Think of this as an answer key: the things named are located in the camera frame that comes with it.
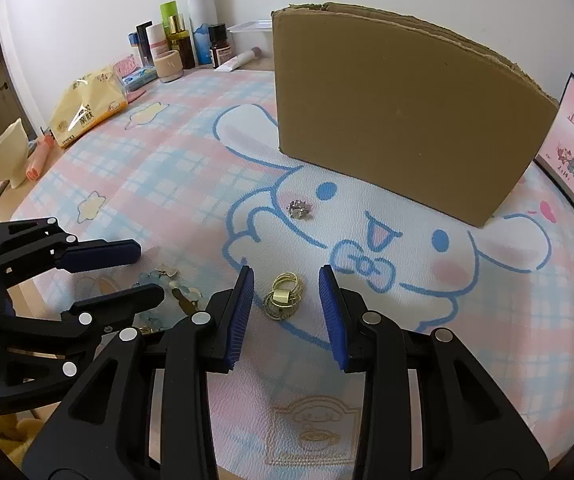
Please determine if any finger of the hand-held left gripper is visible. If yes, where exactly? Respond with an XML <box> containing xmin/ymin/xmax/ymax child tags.
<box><xmin>0</xmin><ymin>283</ymin><xmax>166</xmax><ymax>380</ymax></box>
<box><xmin>0</xmin><ymin>217</ymin><xmax>142</xmax><ymax>288</ymax></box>

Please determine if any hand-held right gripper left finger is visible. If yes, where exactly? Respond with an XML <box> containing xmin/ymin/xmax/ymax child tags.
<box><xmin>22</xmin><ymin>265</ymin><xmax>255</xmax><ymax>480</ymax></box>

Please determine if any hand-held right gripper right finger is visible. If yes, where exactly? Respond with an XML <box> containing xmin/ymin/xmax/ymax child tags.
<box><xmin>318</xmin><ymin>264</ymin><xmax>550</xmax><ymax>480</ymax></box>

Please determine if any light blue bead bracelet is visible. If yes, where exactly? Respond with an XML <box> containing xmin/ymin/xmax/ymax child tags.
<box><xmin>134</xmin><ymin>265</ymin><xmax>205</xmax><ymax>332</ymax></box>

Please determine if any gold ring ornament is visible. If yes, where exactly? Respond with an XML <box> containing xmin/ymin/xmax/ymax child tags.
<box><xmin>263</xmin><ymin>271</ymin><xmax>304</xmax><ymax>321</ymax></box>

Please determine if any brown cardboard box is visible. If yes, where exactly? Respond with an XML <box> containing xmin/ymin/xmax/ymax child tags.
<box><xmin>271</xmin><ymin>2</ymin><xmax>560</xmax><ymax>228</ymax></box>

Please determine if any plaid cartoon desk mat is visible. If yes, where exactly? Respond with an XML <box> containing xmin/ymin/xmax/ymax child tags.
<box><xmin>9</xmin><ymin>67</ymin><xmax>574</xmax><ymax>476</ymax></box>

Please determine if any cream ceramic cup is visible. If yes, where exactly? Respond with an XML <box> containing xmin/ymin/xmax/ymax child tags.
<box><xmin>0</xmin><ymin>117</ymin><xmax>30</xmax><ymax>190</ymax></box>

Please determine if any yellow tissue pack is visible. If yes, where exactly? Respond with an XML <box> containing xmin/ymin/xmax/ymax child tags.
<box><xmin>48</xmin><ymin>67</ymin><xmax>130</xmax><ymax>150</ymax></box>

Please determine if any blue packet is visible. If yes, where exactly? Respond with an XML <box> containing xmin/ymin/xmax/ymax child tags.
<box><xmin>119</xmin><ymin>66</ymin><xmax>160</xmax><ymax>92</ymax></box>

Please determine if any cream round jar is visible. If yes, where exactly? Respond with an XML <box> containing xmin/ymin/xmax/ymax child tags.
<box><xmin>153</xmin><ymin>50</ymin><xmax>184</xmax><ymax>83</ymax></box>

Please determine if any white bottle pink label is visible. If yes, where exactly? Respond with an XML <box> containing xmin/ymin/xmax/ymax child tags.
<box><xmin>145</xmin><ymin>22</ymin><xmax>168</xmax><ymax>61</ymax></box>

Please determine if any gold cap amber bottle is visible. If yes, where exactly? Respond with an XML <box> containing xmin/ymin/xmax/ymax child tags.
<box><xmin>167</xmin><ymin>14</ymin><xmax>195</xmax><ymax>70</ymax></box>

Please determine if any small brown dropper bottle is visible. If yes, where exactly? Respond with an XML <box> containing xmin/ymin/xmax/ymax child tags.
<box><xmin>208</xmin><ymin>24</ymin><xmax>233</xmax><ymax>68</ymax></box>

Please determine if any green cap bottle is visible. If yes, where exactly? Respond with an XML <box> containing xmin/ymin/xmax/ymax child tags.
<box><xmin>160</xmin><ymin>1</ymin><xmax>182</xmax><ymax>36</ymax></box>

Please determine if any tall white spray bottle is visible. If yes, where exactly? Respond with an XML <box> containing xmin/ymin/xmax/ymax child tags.
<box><xmin>183</xmin><ymin>0</ymin><xmax>218</xmax><ymax>66</ymax></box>

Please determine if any clear plastic container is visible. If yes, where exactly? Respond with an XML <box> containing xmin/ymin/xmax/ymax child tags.
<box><xmin>227</xmin><ymin>20</ymin><xmax>274</xmax><ymax>58</ymax></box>

